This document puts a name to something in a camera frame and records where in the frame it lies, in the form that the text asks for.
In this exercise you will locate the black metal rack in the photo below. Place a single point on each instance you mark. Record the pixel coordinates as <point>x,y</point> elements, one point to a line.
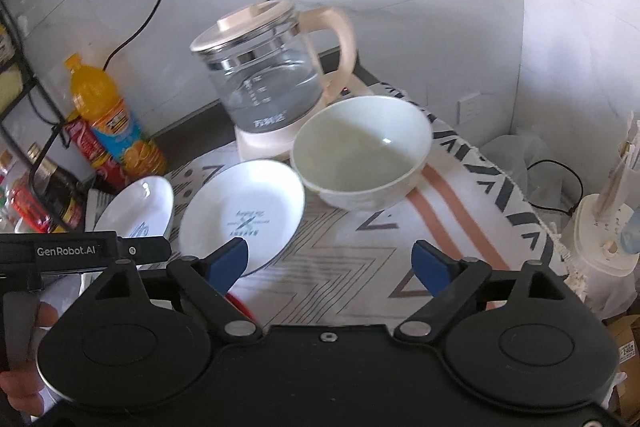
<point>35,79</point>

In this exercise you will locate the white wall socket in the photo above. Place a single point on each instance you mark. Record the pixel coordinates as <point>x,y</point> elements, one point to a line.
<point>470,108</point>

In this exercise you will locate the orange juice bottle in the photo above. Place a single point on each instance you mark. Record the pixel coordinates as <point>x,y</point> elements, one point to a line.
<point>107,117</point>

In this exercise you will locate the clear plastic bag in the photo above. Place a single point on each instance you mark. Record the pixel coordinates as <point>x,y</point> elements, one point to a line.
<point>510,162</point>

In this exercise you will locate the bundle of pale sticks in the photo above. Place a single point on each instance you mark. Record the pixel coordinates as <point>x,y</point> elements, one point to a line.
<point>620,167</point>

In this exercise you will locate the white printed plate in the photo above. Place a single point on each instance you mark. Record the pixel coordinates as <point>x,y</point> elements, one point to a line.
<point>137,207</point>
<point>250,202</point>

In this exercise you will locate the glass kettle with cream lid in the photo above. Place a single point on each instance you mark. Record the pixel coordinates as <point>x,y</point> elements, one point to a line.
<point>270,77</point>

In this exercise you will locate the red flat object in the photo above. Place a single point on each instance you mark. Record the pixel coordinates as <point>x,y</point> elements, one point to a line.
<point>239,303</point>

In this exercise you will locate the red labelled bottle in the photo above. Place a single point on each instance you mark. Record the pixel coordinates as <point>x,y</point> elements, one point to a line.
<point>30,209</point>

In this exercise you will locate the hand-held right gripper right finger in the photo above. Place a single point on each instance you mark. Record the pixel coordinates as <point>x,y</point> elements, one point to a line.
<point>429,268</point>

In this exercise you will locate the dark sauce bottle yellow label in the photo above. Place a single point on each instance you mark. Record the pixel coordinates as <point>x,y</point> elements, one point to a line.
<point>57,192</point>

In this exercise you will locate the white utensil holder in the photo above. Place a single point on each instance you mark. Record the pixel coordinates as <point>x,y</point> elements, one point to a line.
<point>600,242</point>

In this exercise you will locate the person's left hand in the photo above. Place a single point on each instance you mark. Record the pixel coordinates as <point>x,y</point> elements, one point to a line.
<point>27,389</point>

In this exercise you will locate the patterned white tablecloth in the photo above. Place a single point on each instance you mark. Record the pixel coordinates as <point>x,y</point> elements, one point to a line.
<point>350,247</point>

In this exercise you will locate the yellow sponge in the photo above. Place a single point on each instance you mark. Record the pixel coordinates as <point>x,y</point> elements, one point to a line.
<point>9,89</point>

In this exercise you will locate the brown cardboard box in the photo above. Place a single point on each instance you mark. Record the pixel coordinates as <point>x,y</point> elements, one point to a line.
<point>625,357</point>

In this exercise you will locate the red soda can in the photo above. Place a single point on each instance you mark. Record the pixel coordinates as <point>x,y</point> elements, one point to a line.
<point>112,174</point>
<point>85,139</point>

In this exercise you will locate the cream kettle base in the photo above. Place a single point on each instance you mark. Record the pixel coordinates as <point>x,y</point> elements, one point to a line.
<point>260,144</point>

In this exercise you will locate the white ceramic bowl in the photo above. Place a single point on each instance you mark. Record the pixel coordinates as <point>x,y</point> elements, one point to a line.
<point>360,157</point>

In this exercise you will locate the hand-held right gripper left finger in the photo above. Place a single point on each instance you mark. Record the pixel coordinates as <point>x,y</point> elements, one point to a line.
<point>229,259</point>

